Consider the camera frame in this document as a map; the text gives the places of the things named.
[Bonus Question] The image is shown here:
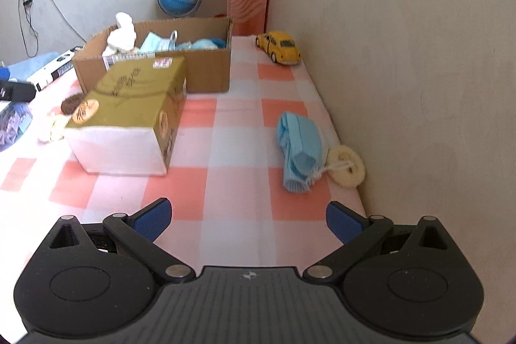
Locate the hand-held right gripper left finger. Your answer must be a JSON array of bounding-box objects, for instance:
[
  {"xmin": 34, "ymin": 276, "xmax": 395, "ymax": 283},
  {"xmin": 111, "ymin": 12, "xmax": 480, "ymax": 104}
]
[{"xmin": 37, "ymin": 198, "xmax": 197, "ymax": 285}]

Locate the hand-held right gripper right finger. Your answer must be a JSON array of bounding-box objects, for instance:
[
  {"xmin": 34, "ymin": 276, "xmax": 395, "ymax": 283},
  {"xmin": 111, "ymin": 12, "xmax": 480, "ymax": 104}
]
[{"xmin": 303, "ymin": 201, "xmax": 461, "ymax": 283}]

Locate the blue face mask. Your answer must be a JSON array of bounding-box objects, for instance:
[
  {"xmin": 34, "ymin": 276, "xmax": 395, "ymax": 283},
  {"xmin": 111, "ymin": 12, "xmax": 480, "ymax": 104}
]
[
  {"xmin": 276, "ymin": 111, "xmax": 330, "ymax": 194},
  {"xmin": 137, "ymin": 30, "xmax": 192, "ymax": 54}
]

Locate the brown cardboard box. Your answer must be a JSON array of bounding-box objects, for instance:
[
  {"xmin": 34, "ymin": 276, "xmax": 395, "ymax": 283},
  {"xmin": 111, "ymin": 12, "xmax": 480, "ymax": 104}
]
[{"xmin": 72, "ymin": 17, "xmax": 234, "ymax": 95}]

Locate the blue plush sheep toy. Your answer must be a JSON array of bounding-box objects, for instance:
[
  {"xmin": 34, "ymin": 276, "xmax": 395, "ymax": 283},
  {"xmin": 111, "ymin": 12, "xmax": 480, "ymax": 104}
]
[{"xmin": 189, "ymin": 38, "xmax": 228, "ymax": 51}]

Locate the blue bedding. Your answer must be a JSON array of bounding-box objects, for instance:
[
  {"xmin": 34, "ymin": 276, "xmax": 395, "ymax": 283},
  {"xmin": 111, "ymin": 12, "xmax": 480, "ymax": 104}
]
[{"xmin": 7, "ymin": 51, "xmax": 60, "ymax": 84}]

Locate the clear jar with white lid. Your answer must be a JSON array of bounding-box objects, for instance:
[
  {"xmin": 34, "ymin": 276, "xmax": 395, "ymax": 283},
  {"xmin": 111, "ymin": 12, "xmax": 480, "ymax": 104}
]
[{"xmin": 0, "ymin": 101, "xmax": 34, "ymax": 152}]

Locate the black and white carton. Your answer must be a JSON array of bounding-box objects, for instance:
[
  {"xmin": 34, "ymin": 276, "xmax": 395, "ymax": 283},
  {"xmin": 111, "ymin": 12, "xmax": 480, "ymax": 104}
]
[{"xmin": 26, "ymin": 48, "xmax": 86, "ymax": 93}]

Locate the cream cloth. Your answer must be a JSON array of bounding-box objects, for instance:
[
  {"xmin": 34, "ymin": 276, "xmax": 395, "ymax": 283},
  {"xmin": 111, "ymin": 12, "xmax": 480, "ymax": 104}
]
[{"xmin": 38, "ymin": 113, "xmax": 70, "ymax": 143}]

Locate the brown round disc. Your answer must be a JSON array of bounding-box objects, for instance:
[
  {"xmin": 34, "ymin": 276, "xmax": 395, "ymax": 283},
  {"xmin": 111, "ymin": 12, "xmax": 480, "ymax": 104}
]
[{"xmin": 60, "ymin": 93, "xmax": 86, "ymax": 115}]

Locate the pink checkered tablecloth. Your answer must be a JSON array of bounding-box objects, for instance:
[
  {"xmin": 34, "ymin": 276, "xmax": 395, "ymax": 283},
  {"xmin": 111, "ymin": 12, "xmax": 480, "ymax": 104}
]
[{"xmin": 0, "ymin": 35, "xmax": 368, "ymax": 342}]

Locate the gold tissue pack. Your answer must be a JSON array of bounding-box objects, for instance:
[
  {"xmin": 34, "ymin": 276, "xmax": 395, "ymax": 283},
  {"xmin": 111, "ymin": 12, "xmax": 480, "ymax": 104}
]
[{"xmin": 64, "ymin": 54, "xmax": 188, "ymax": 177}]

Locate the yellow toy car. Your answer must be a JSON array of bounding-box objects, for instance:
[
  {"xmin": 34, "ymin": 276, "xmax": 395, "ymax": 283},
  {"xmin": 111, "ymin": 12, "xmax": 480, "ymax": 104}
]
[{"xmin": 255, "ymin": 31, "xmax": 302, "ymax": 66}]

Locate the black cable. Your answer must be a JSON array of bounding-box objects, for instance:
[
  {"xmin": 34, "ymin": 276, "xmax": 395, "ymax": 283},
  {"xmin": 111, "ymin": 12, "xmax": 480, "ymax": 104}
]
[{"xmin": 0, "ymin": 0, "xmax": 87, "ymax": 58}]

